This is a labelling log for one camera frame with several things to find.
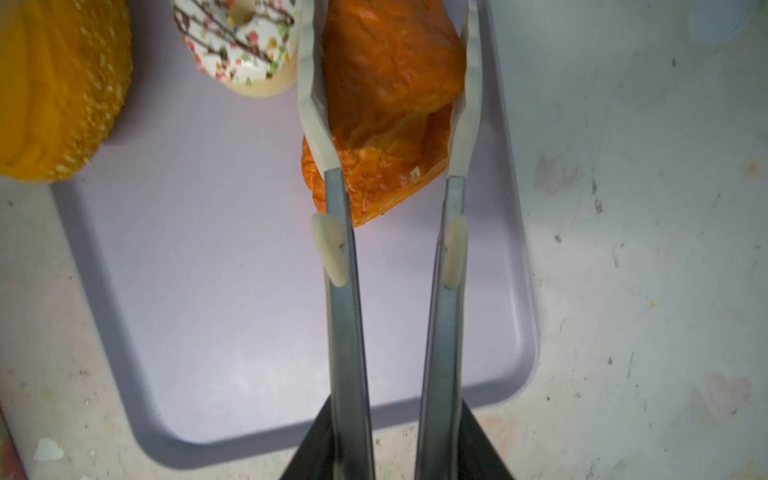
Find green floral paper bag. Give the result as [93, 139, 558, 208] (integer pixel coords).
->
[0, 415, 27, 480]

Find long oval orange bread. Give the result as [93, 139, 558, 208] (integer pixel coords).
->
[1, 1, 133, 182]

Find lilac plastic tray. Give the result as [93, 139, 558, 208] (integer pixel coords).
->
[51, 1, 540, 469]

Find brown croissant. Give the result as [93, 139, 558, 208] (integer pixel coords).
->
[322, 0, 466, 226]

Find white chocolate drizzle donut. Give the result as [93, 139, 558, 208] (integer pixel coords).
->
[172, 0, 302, 98]

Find metal tongs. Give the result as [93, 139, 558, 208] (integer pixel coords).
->
[297, 1, 483, 479]

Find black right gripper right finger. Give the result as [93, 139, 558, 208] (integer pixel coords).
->
[458, 401, 514, 480]

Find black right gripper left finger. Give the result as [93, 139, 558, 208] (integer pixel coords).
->
[280, 397, 334, 480]

